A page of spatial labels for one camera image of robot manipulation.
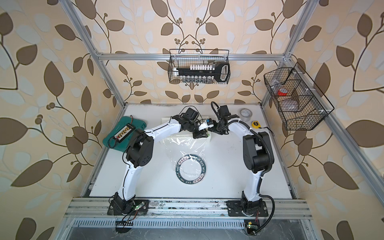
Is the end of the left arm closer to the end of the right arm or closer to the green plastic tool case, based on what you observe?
the end of the right arm

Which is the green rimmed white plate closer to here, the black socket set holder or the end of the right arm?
the end of the right arm

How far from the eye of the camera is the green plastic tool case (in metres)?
0.93

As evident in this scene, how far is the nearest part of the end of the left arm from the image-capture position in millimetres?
753

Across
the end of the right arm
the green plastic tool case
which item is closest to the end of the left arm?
the end of the right arm

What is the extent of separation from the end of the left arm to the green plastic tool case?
1.28ft

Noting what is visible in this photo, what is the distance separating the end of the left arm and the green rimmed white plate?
5.8 inches

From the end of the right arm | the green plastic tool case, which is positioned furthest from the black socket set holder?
the green plastic tool case

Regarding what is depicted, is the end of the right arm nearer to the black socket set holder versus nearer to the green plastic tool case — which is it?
the black socket set holder

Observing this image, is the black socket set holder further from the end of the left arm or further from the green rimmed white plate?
the green rimmed white plate

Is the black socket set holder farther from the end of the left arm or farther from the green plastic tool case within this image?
the green plastic tool case

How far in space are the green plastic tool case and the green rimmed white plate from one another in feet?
1.13

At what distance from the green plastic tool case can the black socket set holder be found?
46 cm

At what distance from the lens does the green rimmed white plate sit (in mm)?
844

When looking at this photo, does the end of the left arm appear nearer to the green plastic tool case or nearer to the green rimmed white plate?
the green rimmed white plate
